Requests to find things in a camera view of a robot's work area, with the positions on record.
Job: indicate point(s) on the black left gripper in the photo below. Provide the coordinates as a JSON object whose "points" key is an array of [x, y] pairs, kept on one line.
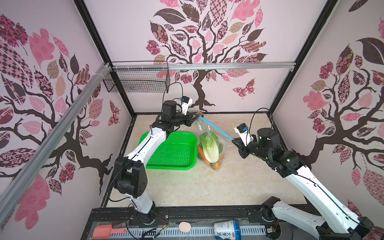
{"points": [[189, 119]]}

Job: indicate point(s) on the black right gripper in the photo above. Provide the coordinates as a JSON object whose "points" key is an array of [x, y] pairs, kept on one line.
{"points": [[240, 145]]}

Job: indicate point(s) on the clear zip top bag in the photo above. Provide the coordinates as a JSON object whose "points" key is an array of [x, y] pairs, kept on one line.
{"points": [[225, 140]]}

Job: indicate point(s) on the green cabbage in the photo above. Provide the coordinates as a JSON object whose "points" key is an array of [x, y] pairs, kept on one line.
{"points": [[210, 144]]}

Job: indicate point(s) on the orange carrot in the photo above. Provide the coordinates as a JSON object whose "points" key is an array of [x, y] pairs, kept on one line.
{"points": [[201, 152]]}

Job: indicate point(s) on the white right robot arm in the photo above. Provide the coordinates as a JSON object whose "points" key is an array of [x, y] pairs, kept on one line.
{"points": [[334, 221]]}

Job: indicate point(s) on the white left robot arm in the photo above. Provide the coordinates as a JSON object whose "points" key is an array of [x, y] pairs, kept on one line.
{"points": [[129, 174]]}

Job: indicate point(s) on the green plastic basket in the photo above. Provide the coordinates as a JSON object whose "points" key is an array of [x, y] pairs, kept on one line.
{"points": [[177, 152]]}

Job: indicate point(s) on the white blue cup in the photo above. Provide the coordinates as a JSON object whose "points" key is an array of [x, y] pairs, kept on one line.
{"points": [[227, 230]]}

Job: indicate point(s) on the beige egg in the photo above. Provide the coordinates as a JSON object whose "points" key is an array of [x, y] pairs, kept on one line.
{"points": [[185, 227]]}

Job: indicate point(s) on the pink plastic scoop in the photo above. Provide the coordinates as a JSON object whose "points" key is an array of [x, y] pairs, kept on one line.
{"points": [[104, 231]]}

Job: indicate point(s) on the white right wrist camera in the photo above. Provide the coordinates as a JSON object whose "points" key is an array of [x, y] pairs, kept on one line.
{"points": [[243, 131]]}

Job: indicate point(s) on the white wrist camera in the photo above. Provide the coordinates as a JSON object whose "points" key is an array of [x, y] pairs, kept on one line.
{"points": [[243, 131], [186, 102]]}

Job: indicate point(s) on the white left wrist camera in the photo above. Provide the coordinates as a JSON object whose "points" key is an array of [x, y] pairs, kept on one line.
{"points": [[186, 102]]}

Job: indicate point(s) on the black wire basket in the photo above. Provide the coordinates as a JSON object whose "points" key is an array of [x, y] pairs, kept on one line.
{"points": [[138, 77]]}

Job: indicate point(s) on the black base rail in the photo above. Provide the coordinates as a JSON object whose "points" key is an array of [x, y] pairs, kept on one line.
{"points": [[165, 225]]}

